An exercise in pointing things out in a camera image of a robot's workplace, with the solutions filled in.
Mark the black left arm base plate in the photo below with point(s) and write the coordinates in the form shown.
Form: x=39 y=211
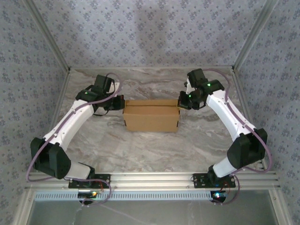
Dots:
x=106 y=181

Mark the aluminium frame corner post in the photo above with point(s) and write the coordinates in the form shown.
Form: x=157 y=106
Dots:
x=47 y=37
x=255 y=35

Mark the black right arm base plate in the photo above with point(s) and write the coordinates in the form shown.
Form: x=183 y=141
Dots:
x=199 y=180

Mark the aluminium table side rail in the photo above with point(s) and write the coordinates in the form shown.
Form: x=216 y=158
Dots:
x=65 y=82
x=245 y=105

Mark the small controller board with LED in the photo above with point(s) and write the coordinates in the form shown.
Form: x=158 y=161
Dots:
x=87 y=194
x=219 y=195

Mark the brown cardboard box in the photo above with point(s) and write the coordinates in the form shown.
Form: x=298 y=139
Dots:
x=151 y=119

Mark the aluminium frame cross rail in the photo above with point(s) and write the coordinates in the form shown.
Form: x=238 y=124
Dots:
x=152 y=180

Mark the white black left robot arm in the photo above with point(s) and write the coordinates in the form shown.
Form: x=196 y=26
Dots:
x=68 y=124

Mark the grey metal sheet panel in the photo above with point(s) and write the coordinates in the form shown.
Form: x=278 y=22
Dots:
x=152 y=213

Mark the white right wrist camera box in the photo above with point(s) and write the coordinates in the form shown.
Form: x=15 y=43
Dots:
x=187 y=85

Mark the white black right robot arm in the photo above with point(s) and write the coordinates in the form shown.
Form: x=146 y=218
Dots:
x=229 y=114

